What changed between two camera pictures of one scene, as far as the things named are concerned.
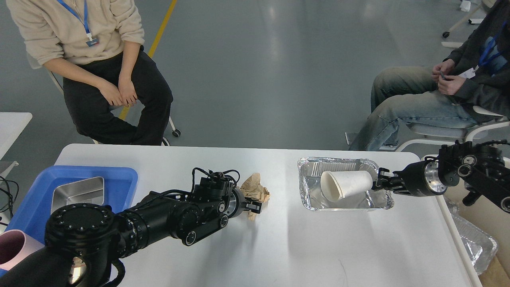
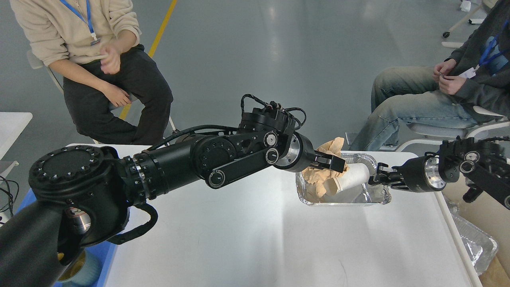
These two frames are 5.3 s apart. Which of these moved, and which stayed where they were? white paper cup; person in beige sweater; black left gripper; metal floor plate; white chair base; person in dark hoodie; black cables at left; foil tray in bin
Moved: black left gripper; white paper cup
Stayed: black cables at left; person in beige sweater; metal floor plate; person in dark hoodie; white chair base; foil tray in bin
